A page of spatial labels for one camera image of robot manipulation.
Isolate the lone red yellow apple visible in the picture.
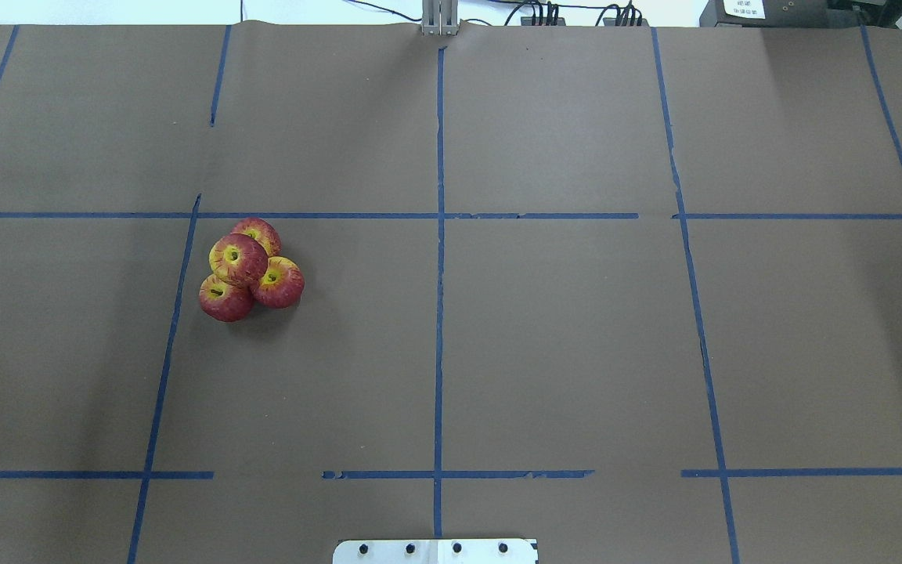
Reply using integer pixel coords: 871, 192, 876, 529
208, 234, 269, 287

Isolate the red yellow apple front-right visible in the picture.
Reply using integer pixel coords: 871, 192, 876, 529
248, 256, 305, 309

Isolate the red yellow apple back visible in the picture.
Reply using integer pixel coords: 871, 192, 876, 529
230, 217, 282, 257

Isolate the red yellow apple front-left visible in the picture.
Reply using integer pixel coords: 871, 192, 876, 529
198, 274, 255, 324

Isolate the aluminium frame post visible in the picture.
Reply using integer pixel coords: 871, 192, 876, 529
420, 0, 460, 37

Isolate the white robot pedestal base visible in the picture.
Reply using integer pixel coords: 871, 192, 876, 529
332, 538, 539, 563

